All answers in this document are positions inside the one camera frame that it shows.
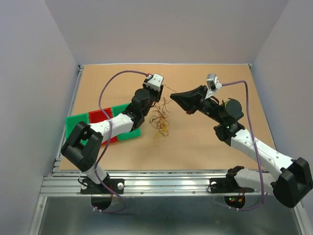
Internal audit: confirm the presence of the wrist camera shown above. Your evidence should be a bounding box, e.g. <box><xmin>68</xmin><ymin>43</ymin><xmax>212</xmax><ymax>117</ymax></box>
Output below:
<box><xmin>145</xmin><ymin>74</ymin><xmax>164</xmax><ymax>92</ymax></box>
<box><xmin>205</xmin><ymin>73</ymin><xmax>222</xmax><ymax>99</ymax></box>

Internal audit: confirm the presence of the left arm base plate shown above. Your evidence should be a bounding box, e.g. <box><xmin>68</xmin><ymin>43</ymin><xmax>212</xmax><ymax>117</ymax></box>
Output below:
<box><xmin>80</xmin><ymin>178</ymin><xmax>126</xmax><ymax>195</ymax></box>

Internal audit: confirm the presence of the wire bundle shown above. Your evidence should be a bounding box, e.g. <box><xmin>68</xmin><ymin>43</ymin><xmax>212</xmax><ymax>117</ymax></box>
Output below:
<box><xmin>149</xmin><ymin>96</ymin><xmax>172</xmax><ymax>145</ymax></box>

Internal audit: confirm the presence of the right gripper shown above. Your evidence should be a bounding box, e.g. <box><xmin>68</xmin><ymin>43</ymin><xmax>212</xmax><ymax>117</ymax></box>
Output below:
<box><xmin>170</xmin><ymin>85</ymin><xmax>224</xmax><ymax>124</ymax></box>

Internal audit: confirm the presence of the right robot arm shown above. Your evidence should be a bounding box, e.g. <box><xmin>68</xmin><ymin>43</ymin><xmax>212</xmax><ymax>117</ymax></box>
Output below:
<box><xmin>170</xmin><ymin>86</ymin><xmax>313</xmax><ymax>208</ymax></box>

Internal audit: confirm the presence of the aluminium rail frame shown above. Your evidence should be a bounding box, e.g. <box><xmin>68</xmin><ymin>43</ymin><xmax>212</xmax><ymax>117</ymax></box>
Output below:
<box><xmin>40</xmin><ymin>64</ymin><xmax>301</xmax><ymax>196</ymax></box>

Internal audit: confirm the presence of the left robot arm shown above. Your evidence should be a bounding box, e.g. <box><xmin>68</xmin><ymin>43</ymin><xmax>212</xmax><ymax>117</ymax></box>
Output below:
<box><xmin>61</xmin><ymin>78</ymin><xmax>163</xmax><ymax>193</ymax></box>

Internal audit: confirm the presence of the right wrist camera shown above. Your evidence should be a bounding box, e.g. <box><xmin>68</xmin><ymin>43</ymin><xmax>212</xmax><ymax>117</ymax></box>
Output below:
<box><xmin>205</xmin><ymin>73</ymin><xmax>222</xmax><ymax>99</ymax></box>

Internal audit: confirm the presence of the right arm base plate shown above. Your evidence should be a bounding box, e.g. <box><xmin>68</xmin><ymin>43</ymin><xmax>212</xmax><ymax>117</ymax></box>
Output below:
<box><xmin>207</xmin><ymin>178</ymin><xmax>255</xmax><ymax>193</ymax></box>

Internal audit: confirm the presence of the green bin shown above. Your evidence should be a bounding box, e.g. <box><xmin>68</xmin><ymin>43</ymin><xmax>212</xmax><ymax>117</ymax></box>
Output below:
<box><xmin>65</xmin><ymin>113</ymin><xmax>89</xmax><ymax>140</ymax></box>
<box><xmin>112</xmin><ymin>103</ymin><xmax>141</xmax><ymax>141</ymax></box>

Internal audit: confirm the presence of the red bin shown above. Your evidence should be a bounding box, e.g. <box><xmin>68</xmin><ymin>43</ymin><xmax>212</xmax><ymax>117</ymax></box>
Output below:
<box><xmin>88</xmin><ymin>107</ymin><xmax>120</xmax><ymax>147</ymax></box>

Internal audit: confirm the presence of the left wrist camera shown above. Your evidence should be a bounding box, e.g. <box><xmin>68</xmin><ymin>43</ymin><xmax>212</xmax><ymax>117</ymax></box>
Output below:
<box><xmin>145</xmin><ymin>74</ymin><xmax>164</xmax><ymax>92</ymax></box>

